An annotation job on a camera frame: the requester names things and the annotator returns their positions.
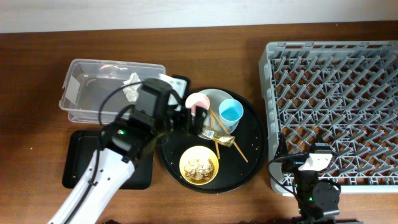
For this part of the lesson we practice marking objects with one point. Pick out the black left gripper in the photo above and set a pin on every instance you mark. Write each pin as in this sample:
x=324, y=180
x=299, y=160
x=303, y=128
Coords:
x=184, y=124

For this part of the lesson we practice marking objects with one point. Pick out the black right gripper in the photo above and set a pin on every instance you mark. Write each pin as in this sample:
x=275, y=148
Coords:
x=293, y=163

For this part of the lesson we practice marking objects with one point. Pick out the pink cup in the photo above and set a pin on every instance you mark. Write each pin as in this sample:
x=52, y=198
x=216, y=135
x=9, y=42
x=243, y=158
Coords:
x=197, y=99

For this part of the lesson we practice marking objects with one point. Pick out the gold snack wrapper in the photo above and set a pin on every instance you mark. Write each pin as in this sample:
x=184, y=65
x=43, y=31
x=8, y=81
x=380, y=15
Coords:
x=223, y=139

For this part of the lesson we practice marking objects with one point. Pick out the blue cup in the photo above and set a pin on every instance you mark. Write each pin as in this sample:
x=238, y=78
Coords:
x=230, y=111

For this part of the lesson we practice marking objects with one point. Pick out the yellow bowl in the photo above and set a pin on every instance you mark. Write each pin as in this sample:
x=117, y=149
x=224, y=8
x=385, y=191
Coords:
x=198, y=152

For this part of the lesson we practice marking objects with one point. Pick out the food scraps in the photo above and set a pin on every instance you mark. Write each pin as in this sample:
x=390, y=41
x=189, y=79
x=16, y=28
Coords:
x=199, y=169

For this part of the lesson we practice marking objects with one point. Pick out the large white tissue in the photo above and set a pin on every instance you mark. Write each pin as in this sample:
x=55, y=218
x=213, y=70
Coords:
x=131, y=92

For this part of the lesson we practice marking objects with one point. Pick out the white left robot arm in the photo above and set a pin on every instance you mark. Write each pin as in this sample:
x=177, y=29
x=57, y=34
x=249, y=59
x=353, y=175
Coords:
x=124, y=144

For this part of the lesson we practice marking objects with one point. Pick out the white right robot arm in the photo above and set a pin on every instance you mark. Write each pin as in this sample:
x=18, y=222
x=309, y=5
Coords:
x=317, y=199

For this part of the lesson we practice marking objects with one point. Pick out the grey dishwasher rack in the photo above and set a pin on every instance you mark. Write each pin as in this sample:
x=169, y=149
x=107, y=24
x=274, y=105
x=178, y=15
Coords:
x=345, y=92

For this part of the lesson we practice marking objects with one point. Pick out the clear plastic waste bin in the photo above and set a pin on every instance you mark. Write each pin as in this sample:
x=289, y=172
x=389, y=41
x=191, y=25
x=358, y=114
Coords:
x=88, y=82

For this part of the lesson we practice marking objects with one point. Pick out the left wooden chopstick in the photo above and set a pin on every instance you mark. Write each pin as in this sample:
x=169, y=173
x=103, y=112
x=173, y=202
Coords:
x=214, y=136

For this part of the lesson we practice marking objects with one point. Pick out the wooden chopstick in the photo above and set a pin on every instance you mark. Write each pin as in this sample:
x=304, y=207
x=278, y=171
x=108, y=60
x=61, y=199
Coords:
x=214, y=136
x=227, y=132

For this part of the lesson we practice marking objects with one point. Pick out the light grey plate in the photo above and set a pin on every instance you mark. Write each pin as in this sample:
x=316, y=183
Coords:
x=216, y=96

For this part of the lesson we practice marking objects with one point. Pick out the right wooden chopstick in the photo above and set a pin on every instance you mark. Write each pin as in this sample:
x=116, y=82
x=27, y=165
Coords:
x=227, y=132

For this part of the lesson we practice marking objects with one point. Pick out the round black serving tray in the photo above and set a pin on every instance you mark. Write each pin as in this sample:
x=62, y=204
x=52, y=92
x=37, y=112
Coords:
x=238, y=164

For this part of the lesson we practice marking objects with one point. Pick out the black rectangular tray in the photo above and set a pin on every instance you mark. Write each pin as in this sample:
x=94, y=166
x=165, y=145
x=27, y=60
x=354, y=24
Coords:
x=80, y=151

